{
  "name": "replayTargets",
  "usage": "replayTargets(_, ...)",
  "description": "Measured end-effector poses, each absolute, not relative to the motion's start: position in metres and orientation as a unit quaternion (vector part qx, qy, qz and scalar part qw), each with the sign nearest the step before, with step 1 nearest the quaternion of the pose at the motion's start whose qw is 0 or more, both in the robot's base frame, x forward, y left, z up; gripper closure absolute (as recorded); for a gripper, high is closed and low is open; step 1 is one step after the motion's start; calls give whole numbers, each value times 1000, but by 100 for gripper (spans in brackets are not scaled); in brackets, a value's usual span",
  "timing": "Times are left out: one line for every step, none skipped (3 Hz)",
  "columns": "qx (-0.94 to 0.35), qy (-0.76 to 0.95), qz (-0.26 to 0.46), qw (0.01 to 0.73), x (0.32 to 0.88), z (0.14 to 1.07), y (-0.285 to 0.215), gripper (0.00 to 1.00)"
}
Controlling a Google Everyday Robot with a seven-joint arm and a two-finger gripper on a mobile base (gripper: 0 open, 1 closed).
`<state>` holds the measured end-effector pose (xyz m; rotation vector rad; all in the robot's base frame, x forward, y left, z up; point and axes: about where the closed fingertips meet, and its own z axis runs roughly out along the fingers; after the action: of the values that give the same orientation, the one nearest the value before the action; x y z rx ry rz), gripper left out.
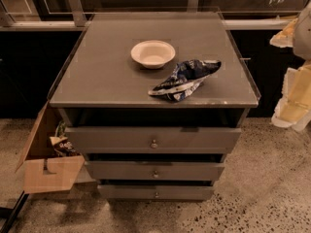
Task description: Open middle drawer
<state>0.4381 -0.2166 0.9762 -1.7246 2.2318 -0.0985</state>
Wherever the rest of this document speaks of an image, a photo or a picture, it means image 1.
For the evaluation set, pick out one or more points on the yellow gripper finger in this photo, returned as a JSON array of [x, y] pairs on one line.
[[284, 38], [294, 108]]

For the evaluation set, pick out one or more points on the grey drawer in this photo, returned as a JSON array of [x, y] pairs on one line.
[[152, 171], [153, 139], [156, 192]]

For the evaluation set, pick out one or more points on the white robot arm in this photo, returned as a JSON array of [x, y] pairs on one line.
[[302, 35]]

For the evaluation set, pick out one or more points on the grey drawer cabinet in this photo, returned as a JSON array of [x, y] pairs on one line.
[[103, 86]]

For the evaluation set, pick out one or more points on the grey top drawer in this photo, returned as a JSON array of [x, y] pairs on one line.
[[153, 139]]

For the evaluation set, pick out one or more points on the grey bottom drawer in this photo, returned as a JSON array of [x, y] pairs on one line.
[[156, 192]]

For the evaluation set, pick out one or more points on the blue crumpled chip bag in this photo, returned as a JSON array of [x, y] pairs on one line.
[[185, 79]]

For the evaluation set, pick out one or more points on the white bowl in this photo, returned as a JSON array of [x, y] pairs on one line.
[[152, 54]]

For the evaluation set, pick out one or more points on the snack packets in box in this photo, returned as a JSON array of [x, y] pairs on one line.
[[60, 142]]

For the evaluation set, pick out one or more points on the cardboard box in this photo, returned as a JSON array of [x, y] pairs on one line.
[[43, 170]]

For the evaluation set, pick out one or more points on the black bar on floor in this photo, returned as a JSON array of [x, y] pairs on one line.
[[10, 214]]

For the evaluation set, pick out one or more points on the metal window frame rail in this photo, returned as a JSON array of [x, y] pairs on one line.
[[58, 14]]

